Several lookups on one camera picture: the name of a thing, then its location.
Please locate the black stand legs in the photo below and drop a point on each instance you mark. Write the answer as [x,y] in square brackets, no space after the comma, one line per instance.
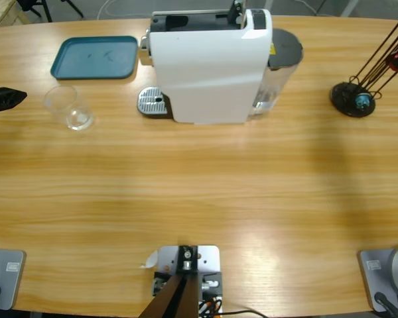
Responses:
[45,8]

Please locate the white paper tag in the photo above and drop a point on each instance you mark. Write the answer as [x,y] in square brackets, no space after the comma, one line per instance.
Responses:
[151,260]

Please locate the teal plastic tray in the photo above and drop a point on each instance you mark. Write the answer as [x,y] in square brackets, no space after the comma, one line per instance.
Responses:
[93,58]

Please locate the white block with dark post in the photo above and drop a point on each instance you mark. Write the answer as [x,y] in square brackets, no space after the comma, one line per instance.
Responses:
[205,258]

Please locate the metal drip tray grille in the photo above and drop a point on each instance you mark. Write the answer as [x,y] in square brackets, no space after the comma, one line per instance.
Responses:
[149,101]

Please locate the clear water tank dark lid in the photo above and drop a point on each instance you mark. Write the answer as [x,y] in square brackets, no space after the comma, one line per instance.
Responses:
[285,46]

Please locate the light wooden crate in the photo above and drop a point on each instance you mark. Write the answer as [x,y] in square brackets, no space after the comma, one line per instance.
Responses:
[0,13]

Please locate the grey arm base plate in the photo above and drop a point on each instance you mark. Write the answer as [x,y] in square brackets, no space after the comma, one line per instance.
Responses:
[3,275]
[374,265]

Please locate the blue coffee capsule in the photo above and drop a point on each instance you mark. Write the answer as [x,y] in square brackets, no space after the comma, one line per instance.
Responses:
[362,101]

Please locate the clear glass cup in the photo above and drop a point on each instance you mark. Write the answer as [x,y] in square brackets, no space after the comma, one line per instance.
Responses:
[79,119]

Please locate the white capsule coffee machine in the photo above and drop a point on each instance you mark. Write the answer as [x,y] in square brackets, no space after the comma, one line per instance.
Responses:
[205,73]

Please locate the black capsule holder with rods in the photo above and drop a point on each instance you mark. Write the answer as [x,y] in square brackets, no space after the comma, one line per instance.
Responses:
[340,96]

